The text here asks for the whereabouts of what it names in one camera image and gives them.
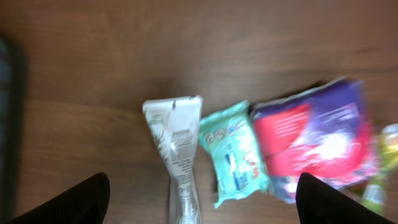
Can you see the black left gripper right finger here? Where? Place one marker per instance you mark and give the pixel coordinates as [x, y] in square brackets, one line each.
[319, 203]

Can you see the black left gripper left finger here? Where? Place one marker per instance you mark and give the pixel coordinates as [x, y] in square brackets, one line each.
[87, 202]

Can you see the green yellow juice carton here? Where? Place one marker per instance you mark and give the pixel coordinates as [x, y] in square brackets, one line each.
[374, 195]

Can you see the red purple pad package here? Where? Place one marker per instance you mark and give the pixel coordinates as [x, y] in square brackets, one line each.
[324, 131]

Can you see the teal wipes packet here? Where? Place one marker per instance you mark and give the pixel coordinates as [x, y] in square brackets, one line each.
[229, 139]

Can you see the white tube gold cap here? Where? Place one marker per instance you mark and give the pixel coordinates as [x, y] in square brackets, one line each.
[174, 126]

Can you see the grey plastic mesh basket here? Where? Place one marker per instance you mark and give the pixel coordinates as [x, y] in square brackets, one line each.
[6, 80]

